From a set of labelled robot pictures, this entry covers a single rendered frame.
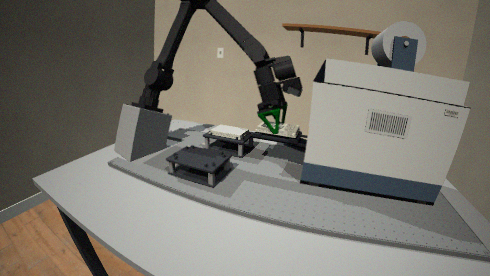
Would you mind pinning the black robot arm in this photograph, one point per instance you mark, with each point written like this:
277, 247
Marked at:
155, 77

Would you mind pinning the grey cylinder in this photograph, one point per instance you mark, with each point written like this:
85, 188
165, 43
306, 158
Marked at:
382, 45

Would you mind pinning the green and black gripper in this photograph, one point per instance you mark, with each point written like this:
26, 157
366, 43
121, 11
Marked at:
264, 111

